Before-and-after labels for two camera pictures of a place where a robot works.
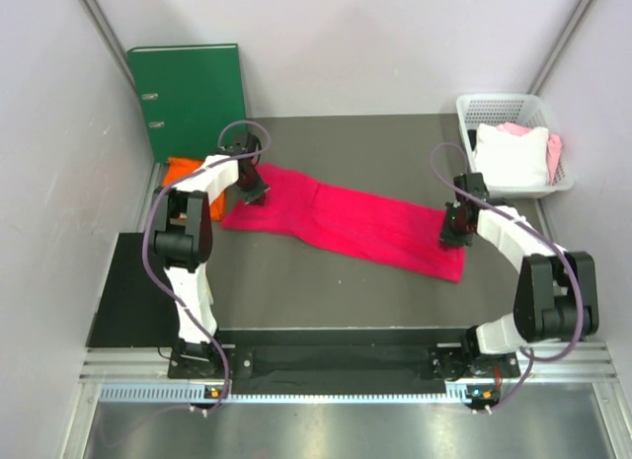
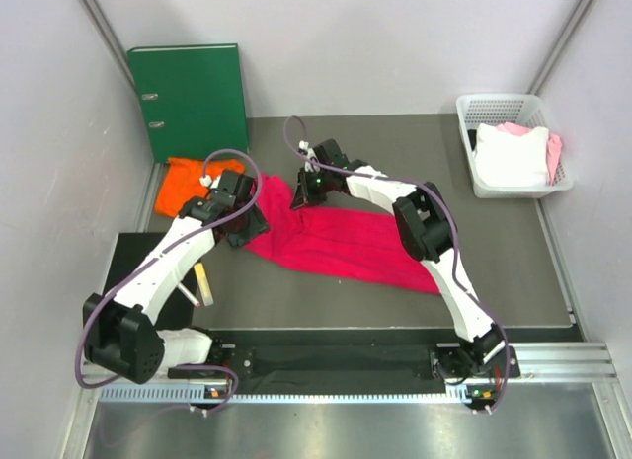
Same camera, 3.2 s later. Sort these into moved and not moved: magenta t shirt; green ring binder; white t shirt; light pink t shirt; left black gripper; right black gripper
Moved: right black gripper; left black gripper; magenta t shirt
Not moved: light pink t shirt; green ring binder; white t shirt
